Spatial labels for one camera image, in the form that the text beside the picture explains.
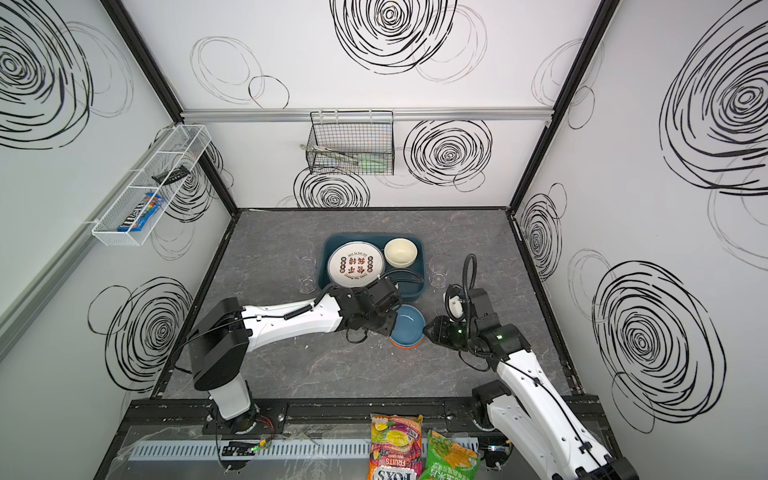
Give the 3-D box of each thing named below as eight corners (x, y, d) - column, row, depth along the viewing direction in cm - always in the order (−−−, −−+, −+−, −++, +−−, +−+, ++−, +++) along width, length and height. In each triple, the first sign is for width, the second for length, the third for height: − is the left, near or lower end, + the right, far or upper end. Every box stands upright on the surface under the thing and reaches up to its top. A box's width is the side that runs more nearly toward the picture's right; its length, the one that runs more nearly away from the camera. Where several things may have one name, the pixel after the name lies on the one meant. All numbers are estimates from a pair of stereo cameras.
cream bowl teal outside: (384, 273, 104) (384, 262, 99) (384, 250, 111) (384, 238, 105) (416, 273, 104) (418, 262, 99) (415, 250, 111) (416, 238, 105)
